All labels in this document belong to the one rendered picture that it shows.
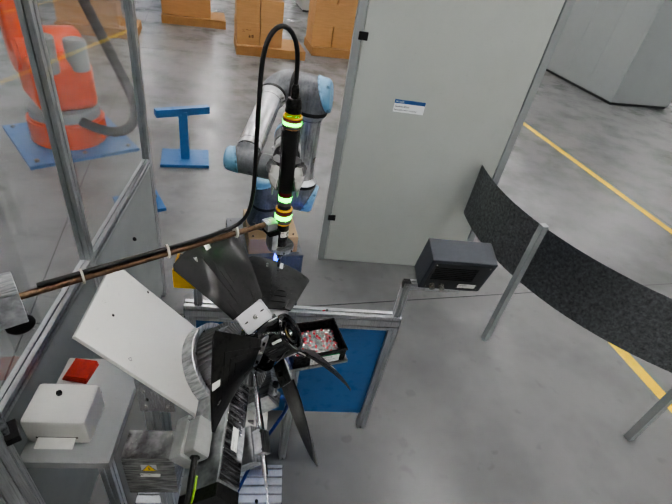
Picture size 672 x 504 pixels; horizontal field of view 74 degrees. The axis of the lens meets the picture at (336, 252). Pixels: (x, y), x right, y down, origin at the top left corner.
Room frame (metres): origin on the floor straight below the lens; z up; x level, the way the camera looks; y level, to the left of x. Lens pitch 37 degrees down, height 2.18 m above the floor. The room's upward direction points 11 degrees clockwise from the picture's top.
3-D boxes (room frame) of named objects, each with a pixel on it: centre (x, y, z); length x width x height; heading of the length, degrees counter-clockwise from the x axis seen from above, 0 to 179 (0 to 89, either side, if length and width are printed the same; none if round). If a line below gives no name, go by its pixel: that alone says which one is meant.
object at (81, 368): (0.84, 0.75, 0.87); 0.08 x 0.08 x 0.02; 1
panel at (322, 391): (1.32, 0.12, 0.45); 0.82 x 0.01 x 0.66; 100
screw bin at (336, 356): (1.17, 0.02, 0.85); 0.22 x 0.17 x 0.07; 116
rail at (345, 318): (1.32, 0.12, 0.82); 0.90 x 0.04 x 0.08; 100
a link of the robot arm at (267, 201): (1.57, 0.32, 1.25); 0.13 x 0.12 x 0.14; 88
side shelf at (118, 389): (0.73, 0.67, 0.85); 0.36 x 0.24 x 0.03; 10
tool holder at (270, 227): (0.94, 0.16, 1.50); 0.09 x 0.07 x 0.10; 135
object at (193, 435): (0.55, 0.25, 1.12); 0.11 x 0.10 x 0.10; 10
